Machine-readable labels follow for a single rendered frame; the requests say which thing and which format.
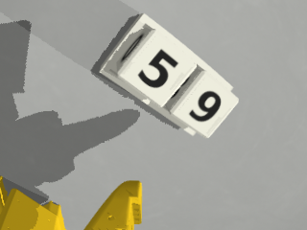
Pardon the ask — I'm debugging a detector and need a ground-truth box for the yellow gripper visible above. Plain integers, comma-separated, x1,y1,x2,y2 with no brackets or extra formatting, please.
83,180,142,230

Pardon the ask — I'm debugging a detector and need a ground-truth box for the white number cube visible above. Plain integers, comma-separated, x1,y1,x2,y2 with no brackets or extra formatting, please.
165,65,238,138
116,27,197,107

